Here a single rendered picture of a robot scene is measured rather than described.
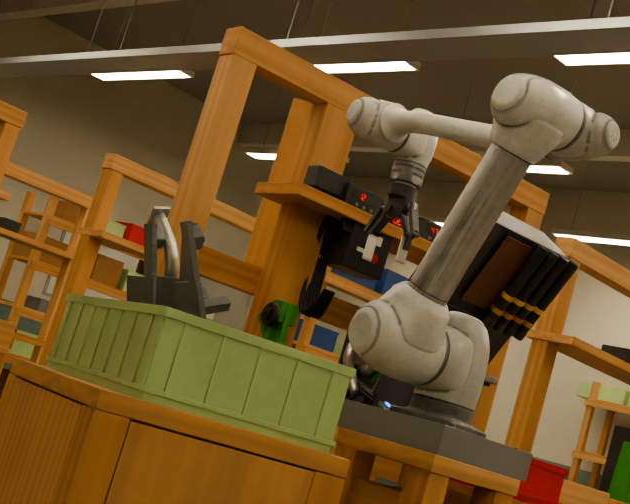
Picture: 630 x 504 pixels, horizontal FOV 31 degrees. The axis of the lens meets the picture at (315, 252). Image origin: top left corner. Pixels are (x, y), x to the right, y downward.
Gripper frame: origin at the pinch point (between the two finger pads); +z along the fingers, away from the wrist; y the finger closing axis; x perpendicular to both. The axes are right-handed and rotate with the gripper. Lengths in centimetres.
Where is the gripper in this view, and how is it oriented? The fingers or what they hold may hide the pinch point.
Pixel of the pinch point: (383, 257)
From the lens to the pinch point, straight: 302.6
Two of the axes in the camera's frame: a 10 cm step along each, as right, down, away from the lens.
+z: -2.8, 9.5, -1.5
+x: 7.5, 3.2, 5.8
